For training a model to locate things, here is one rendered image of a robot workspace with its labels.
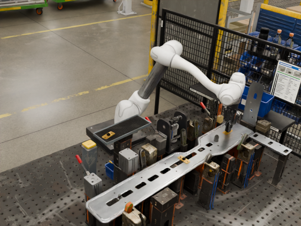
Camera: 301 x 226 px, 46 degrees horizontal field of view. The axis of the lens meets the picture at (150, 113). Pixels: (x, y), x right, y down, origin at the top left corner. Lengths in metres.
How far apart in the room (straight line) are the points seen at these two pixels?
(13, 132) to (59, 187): 2.03
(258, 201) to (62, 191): 1.33
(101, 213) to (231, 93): 1.04
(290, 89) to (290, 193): 0.77
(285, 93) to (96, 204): 1.69
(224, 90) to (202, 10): 2.38
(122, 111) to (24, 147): 1.68
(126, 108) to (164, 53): 0.56
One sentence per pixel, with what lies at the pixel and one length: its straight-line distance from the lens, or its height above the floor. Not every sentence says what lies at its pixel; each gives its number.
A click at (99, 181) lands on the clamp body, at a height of 1.06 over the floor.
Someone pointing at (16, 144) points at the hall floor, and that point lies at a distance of 4.27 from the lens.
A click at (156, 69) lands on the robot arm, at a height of 1.30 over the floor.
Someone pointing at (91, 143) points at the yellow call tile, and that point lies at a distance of 2.15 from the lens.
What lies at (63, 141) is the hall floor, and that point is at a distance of 4.22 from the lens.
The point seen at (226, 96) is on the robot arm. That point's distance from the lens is 2.24.
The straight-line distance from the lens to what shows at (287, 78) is 2.90.
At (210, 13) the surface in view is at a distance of 4.46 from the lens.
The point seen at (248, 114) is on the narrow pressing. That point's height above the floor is 1.07.
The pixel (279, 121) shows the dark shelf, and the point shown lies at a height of 1.03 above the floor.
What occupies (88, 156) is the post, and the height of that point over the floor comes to 1.10.
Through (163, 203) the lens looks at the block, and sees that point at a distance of 1.97.
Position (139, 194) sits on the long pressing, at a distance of 2.05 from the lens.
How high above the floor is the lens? 2.40
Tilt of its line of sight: 30 degrees down
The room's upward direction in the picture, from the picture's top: 4 degrees clockwise
